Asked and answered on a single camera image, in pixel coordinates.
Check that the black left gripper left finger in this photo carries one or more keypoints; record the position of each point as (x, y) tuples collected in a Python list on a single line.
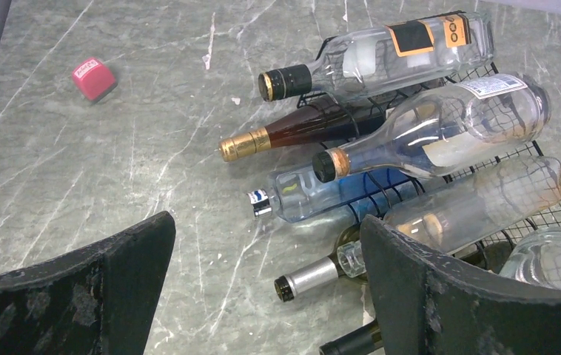
[(98, 299)]

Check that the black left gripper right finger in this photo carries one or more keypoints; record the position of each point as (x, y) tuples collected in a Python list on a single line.
[(427, 302)]

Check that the frosted clear slim bottle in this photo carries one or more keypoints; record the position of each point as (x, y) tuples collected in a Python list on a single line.
[(458, 214)]

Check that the clear bottle white label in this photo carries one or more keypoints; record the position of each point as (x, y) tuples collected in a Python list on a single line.
[(441, 131)]

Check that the clear bottle orange black label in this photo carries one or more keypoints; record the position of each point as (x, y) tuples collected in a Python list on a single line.
[(365, 63)]

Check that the dark green black-capped bottle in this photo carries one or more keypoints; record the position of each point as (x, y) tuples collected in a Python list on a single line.
[(362, 341)]

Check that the green bottle silver cap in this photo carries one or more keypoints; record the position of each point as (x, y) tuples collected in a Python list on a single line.
[(320, 272)]

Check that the blue clear glass bottle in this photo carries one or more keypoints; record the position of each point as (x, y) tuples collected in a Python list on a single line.
[(297, 194)]

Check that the dark red gold-capped bottle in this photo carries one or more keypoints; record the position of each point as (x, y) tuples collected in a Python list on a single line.
[(320, 120)]

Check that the pink rectangular eraser block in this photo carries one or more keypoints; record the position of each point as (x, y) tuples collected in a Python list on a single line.
[(94, 79)]

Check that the black wire wine rack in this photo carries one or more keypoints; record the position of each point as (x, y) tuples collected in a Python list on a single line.
[(516, 228)]

